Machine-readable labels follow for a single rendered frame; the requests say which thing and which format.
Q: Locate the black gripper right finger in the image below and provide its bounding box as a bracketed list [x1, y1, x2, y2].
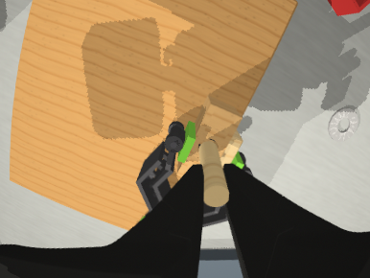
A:
[223, 163, 370, 278]

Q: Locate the light wooden board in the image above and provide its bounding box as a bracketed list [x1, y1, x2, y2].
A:
[10, 0, 298, 230]

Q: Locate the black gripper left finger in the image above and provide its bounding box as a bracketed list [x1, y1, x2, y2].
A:
[0, 164, 204, 278]

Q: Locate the red open tray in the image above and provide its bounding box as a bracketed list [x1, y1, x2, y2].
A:
[328, 0, 370, 16]

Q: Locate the tan wooden dowel pin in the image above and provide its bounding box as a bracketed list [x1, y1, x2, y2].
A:
[198, 141, 229, 207]

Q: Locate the light wooden rectangular block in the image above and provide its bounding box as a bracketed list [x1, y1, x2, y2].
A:
[220, 130, 243, 166]

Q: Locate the small wooden block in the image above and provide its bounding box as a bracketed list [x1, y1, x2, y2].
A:
[177, 95, 242, 177]

